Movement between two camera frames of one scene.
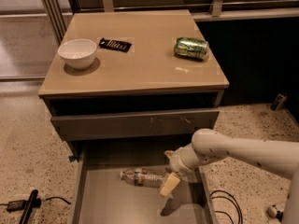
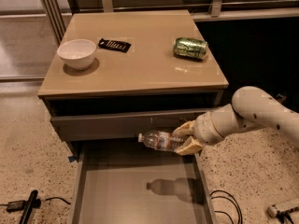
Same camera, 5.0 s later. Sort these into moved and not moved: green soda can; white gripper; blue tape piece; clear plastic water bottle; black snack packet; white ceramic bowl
Moved: clear plastic water bottle; white gripper
Not moved: green soda can; blue tape piece; black snack packet; white ceramic bowl
